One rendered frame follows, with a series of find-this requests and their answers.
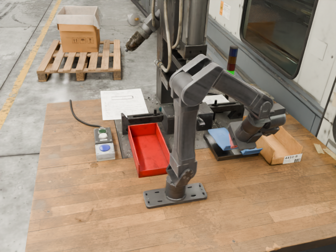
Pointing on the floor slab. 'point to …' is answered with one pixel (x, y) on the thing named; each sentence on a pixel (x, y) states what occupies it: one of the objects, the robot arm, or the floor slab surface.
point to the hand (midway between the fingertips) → (233, 146)
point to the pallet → (52, 66)
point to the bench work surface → (310, 181)
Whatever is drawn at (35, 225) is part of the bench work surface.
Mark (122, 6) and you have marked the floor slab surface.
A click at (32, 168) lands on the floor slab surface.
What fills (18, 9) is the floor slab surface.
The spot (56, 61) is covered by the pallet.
